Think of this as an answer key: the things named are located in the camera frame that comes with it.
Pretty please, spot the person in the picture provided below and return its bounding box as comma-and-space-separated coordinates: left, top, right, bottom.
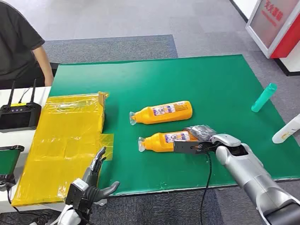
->
0, 0, 54, 90

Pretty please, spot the black right camera cable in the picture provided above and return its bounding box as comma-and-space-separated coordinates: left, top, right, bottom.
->
200, 151, 213, 225

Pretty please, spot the orange bottle with label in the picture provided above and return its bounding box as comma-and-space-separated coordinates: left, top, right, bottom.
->
138, 130, 191, 153
129, 100, 193, 126

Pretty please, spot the black device cable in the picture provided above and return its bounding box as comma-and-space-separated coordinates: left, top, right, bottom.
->
6, 187, 20, 215

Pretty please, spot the black remote controller with antennas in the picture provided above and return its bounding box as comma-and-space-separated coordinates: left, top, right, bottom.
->
0, 79, 42, 134

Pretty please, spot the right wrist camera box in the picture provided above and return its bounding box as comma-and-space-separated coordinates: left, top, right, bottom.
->
173, 140, 212, 155

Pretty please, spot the white plastic bottle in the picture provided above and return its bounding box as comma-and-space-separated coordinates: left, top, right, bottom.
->
272, 113, 300, 144

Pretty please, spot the black device with green screen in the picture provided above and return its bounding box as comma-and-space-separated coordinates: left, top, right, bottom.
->
0, 145, 25, 191

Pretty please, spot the green table mat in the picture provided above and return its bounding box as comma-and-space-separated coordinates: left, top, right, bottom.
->
48, 54, 300, 197

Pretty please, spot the red and white cabinet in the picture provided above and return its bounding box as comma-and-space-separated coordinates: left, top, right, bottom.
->
245, 0, 300, 59

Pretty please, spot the black chair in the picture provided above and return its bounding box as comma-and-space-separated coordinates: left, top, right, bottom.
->
50, 62, 61, 78

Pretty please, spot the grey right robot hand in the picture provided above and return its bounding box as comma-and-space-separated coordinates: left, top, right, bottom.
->
182, 125, 218, 143

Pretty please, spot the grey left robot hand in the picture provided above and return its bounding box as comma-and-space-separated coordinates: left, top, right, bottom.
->
81, 146, 121, 203

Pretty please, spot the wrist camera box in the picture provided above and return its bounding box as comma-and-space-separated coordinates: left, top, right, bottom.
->
173, 140, 212, 155
65, 178, 89, 209

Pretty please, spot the yellow taped cardboard box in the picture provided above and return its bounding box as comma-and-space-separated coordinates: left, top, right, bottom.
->
11, 91, 115, 208

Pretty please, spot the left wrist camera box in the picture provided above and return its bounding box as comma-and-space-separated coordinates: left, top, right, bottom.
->
65, 178, 89, 209

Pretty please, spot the teal plastic bottle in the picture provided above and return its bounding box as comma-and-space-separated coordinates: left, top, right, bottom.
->
251, 82, 278, 113

